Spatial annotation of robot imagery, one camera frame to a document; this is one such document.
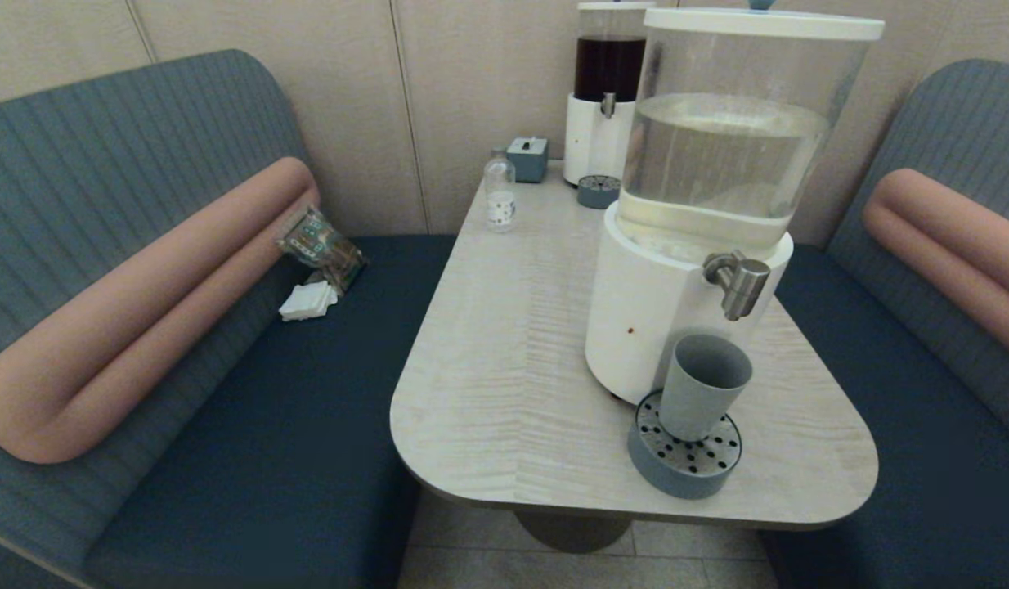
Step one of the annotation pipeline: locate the pink bolster cushion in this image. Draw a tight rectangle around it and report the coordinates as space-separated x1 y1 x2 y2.
863 168 1009 365
0 155 321 465

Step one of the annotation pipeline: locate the clear plastic bottle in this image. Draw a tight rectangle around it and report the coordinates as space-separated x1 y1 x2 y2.
483 147 517 234

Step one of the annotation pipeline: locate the blue ribbed sofa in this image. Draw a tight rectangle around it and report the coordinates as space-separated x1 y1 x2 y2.
758 57 1009 589
0 47 456 589

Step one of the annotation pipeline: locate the large metal dispenser tap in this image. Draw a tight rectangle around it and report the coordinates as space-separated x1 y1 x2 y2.
702 250 772 321

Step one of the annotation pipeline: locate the grey perforated drip tray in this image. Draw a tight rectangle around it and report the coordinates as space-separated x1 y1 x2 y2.
627 389 742 500

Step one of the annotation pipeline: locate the white napkin stack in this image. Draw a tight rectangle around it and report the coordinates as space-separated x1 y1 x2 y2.
278 281 339 322

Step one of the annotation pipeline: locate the green snack packet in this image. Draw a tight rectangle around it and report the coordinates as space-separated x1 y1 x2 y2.
276 205 366 294

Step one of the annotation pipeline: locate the grey plastic cup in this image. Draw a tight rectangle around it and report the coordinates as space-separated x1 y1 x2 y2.
658 333 753 443

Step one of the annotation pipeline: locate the small grey drip tray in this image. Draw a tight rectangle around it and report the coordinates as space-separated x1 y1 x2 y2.
576 173 622 209

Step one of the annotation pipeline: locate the small dark liquid dispenser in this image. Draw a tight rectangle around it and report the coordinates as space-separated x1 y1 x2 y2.
563 0 657 187

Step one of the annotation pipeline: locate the small blue tissue box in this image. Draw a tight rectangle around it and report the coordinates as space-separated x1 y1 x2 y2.
506 136 549 183

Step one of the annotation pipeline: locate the large clear water dispenser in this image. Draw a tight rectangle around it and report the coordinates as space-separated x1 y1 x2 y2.
585 7 886 406

